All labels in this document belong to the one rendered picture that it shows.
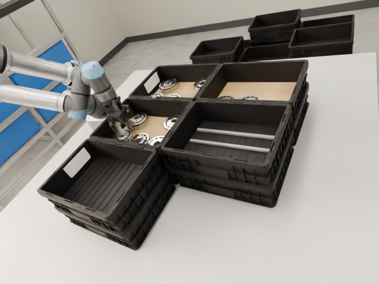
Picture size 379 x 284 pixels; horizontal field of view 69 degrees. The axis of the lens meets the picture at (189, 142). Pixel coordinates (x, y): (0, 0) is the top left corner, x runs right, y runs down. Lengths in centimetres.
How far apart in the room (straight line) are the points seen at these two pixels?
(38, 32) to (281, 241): 395
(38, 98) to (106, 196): 48
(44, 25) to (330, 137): 388
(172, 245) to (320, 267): 46
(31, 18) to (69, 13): 61
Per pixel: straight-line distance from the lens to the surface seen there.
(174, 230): 105
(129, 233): 99
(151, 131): 128
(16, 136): 306
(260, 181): 90
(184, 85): 152
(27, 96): 128
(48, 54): 328
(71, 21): 468
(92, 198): 115
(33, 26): 431
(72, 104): 122
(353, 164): 114
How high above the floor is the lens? 154
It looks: 39 degrees down
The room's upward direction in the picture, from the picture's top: 23 degrees counter-clockwise
